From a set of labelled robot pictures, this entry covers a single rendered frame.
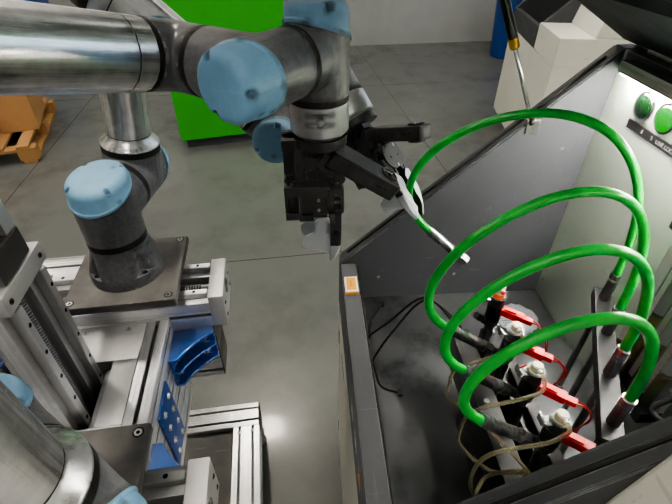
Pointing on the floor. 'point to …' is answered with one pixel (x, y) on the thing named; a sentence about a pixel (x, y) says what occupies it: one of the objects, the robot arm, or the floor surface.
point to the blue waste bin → (500, 32)
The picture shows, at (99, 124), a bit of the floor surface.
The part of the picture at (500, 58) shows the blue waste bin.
